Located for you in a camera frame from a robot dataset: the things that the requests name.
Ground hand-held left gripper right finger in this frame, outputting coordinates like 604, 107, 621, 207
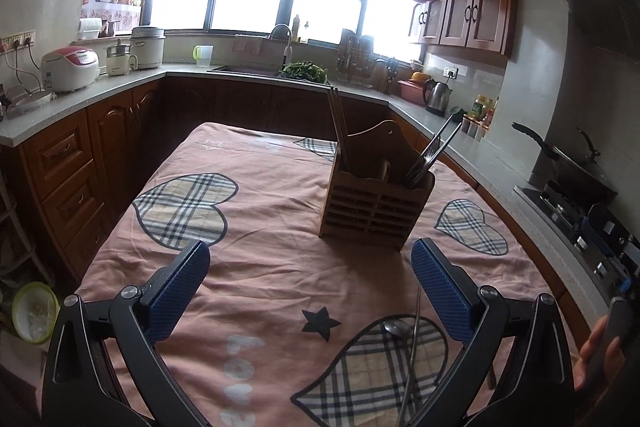
411, 237, 578, 427

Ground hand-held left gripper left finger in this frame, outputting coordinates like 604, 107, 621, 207
41, 239, 213, 427

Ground metal spoon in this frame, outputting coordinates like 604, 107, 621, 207
383, 318, 412, 340

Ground bamboo utensil holder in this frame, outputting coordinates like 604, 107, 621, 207
319, 119, 435, 253

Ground dark brown chopstick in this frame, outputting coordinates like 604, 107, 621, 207
334, 87, 352, 170
326, 87, 348, 172

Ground person's right hand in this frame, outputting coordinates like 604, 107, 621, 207
574, 317, 627, 391

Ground gas stove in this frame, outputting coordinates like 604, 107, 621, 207
515, 179, 640, 304

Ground pink blanket with plaid hearts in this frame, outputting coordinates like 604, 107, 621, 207
35, 122, 568, 427

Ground green rimmed plate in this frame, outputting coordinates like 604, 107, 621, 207
11, 282, 60, 346

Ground black wok with lid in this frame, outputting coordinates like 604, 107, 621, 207
511, 122, 619, 208

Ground clear seasoning jar set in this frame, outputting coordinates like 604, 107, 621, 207
461, 114, 489, 142

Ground wooden base cabinets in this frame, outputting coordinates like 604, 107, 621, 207
0, 74, 392, 279

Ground yellow condiment bottles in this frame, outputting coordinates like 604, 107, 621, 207
470, 94, 501, 123

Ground steel electric kettle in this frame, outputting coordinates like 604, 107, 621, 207
422, 81, 454, 117

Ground pink plastic basin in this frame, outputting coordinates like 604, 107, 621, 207
397, 73, 431, 100

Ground knife block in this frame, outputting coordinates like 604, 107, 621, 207
385, 57, 401, 96

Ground grey kitchen countertop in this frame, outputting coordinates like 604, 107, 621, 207
0, 62, 610, 330

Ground small white electric pot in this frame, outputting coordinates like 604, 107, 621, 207
105, 39, 139, 77

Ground large white rice cooker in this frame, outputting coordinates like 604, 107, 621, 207
130, 26, 166, 70

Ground metal dish rack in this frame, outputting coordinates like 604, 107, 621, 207
337, 28, 376, 88

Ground red and white rice cooker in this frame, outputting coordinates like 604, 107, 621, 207
41, 47, 100, 94

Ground green leafy vegetables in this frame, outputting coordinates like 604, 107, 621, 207
280, 62, 330, 84

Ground chrome sink faucet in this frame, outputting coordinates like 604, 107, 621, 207
270, 24, 294, 68

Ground white paper towel roll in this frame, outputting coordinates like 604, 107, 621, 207
79, 18, 104, 40

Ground windowsill bottles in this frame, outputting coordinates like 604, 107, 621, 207
292, 14, 311, 43

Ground white wire rack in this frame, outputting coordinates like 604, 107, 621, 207
0, 177, 52, 289

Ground wall power outlet strip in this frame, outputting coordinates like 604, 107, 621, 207
0, 31, 37, 53

